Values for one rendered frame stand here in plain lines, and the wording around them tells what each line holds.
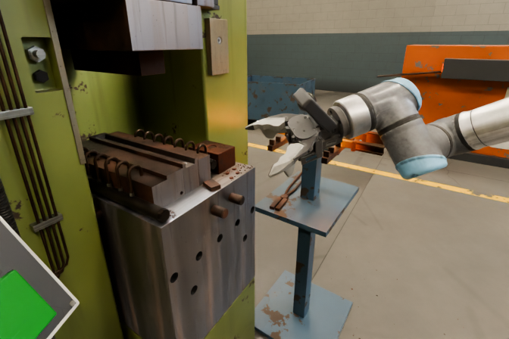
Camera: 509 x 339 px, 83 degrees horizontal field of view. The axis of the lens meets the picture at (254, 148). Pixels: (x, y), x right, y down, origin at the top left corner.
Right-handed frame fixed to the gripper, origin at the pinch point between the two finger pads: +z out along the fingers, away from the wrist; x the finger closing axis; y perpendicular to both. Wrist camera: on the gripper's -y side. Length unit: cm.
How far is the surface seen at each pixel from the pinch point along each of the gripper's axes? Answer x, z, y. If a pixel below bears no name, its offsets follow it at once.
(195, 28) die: 27.6, 1.8, -15.8
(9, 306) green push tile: -22.4, 33.2, -15.5
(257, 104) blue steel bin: 303, -62, 240
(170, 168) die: 11.3, 20.5, 7.7
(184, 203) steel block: 3.2, 20.1, 12.9
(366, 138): 22, -45, 43
